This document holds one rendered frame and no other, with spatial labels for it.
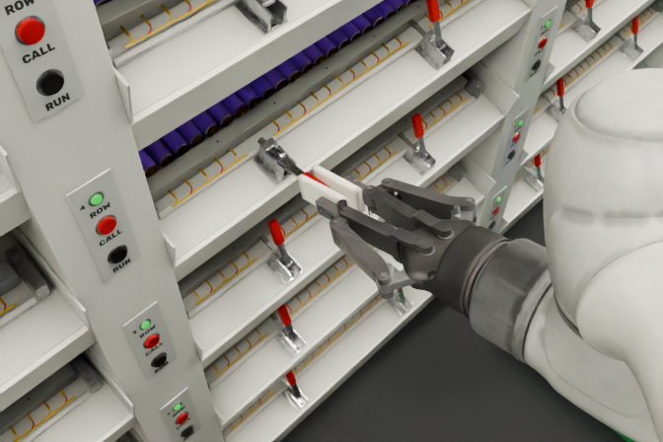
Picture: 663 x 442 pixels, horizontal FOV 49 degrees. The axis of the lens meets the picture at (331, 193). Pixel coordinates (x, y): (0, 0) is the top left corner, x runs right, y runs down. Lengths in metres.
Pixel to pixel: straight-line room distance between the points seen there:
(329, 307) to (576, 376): 0.67
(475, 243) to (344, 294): 0.59
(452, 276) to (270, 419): 0.74
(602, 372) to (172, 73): 0.40
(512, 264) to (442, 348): 0.97
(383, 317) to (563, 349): 0.88
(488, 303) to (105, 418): 0.49
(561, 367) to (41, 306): 0.46
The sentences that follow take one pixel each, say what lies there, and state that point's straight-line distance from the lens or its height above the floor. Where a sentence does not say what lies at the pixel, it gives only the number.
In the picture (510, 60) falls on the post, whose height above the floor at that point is 0.65.
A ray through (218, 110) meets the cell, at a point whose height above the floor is 0.80.
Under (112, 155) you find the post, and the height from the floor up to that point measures 0.93.
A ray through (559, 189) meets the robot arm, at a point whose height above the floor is 1.05.
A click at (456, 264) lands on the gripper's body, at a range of 0.61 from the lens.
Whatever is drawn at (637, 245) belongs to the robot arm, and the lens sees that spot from 0.40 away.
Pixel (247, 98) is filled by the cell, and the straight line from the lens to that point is 0.83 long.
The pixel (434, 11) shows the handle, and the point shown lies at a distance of 0.91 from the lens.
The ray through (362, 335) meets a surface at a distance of 1.37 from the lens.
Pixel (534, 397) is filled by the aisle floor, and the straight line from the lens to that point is 1.54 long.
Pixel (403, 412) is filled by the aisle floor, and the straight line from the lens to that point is 1.48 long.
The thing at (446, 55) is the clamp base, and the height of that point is 0.76.
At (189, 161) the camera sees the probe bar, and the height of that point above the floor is 0.80.
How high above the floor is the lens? 1.36
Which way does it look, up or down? 50 degrees down
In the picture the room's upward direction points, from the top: straight up
